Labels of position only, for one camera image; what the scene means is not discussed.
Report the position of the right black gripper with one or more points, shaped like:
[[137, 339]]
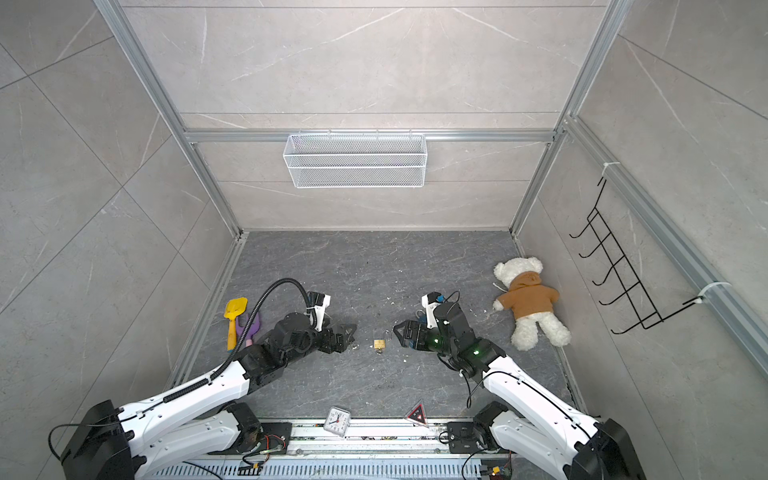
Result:
[[413, 325]]

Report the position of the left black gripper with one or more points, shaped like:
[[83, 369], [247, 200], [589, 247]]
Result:
[[332, 345]]

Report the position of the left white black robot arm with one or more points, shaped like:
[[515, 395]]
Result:
[[206, 415]]

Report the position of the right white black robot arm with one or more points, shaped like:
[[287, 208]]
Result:
[[526, 418]]

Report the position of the red black triangle sign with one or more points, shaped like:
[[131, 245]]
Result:
[[417, 415]]

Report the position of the white small alarm clock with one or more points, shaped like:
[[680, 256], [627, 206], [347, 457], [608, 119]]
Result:
[[337, 421]]

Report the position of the yellow toy shovel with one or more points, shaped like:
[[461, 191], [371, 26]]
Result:
[[234, 309]]

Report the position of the white teddy bear brown hoodie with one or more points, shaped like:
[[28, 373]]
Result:
[[531, 303]]

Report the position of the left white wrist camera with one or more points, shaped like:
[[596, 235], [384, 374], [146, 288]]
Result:
[[319, 303]]

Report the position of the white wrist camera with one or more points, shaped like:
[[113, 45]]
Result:
[[319, 303], [429, 303]]

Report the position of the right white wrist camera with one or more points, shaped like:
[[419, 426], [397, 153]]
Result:
[[429, 303]]

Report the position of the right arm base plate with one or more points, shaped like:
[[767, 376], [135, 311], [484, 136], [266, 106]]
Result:
[[468, 437]]

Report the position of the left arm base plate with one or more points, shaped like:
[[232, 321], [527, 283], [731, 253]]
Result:
[[273, 438]]

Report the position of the white wire mesh basket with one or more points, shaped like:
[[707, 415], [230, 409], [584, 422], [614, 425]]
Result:
[[356, 160]]

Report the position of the black wire hook rack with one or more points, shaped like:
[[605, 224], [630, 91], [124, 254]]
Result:
[[620, 270]]

